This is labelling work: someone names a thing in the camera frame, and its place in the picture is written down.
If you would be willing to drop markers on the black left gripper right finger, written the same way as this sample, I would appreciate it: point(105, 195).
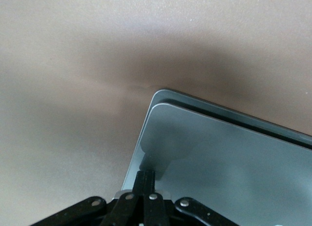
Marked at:
point(150, 184)

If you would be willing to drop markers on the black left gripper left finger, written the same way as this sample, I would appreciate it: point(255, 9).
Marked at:
point(139, 184)

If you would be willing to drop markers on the grey laptop with black keyboard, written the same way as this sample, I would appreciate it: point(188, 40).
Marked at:
point(219, 162)

